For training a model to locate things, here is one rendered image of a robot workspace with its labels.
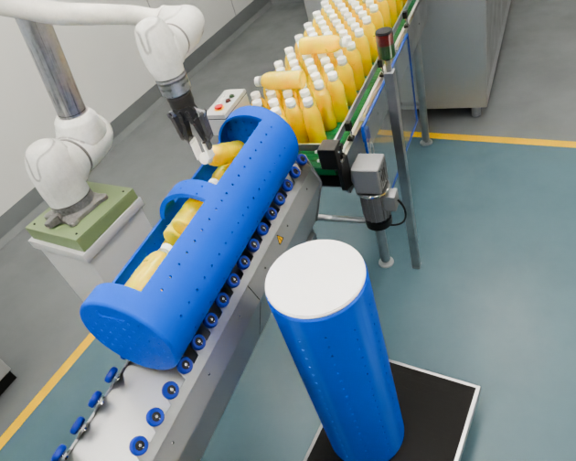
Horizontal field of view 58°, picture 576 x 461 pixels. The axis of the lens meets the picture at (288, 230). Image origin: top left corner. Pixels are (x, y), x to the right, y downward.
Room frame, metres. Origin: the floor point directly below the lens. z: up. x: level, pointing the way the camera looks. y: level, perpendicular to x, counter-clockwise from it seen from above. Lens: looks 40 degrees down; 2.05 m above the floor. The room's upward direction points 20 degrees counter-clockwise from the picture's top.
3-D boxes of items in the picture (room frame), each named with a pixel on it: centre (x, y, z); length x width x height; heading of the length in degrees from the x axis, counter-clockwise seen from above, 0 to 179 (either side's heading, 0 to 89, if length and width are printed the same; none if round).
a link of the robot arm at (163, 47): (1.48, 0.16, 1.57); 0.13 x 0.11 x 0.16; 150
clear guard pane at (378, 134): (2.05, -0.64, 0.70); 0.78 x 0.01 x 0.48; 145
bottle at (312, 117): (1.79, -0.23, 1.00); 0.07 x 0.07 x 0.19
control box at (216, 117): (2.02, 0.07, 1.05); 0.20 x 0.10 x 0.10; 145
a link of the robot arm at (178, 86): (1.47, 0.17, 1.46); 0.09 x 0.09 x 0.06
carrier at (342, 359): (0.98, -0.03, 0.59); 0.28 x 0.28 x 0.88
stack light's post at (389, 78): (1.80, -0.57, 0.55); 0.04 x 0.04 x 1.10; 55
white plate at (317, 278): (0.98, -0.03, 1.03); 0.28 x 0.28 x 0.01
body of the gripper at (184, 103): (1.47, 0.17, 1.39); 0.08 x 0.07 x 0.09; 55
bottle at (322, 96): (1.89, -0.31, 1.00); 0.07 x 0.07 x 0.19
